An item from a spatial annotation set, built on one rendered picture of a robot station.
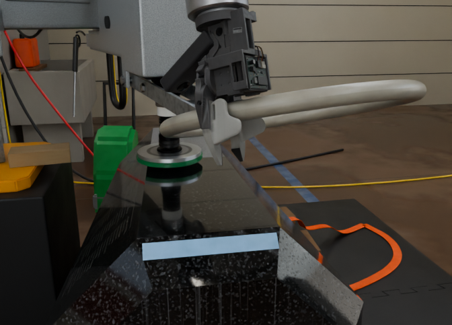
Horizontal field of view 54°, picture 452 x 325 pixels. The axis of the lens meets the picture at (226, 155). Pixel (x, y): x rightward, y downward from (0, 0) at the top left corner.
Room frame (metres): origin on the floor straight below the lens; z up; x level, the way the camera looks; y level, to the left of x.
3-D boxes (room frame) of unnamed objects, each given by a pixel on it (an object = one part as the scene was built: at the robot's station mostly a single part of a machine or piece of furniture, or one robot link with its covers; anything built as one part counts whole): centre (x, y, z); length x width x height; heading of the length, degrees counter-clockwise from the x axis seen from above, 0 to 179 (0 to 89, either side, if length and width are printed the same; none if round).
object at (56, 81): (4.43, 1.69, 0.43); 1.30 x 0.62 x 0.86; 11
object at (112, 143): (2.88, 0.74, 0.43); 0.35 x 0.35 x 0.87; 86
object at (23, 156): (1.52, 0.66, 0.81); 0.20 x 0.10 x 0.05; 109
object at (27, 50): (4.27, 1.87, 1.00); 0.50 x 0.22 x 0.33; 11
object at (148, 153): (1.42, 0.19, 0.84); 0.21 x 0.21 x 0.01
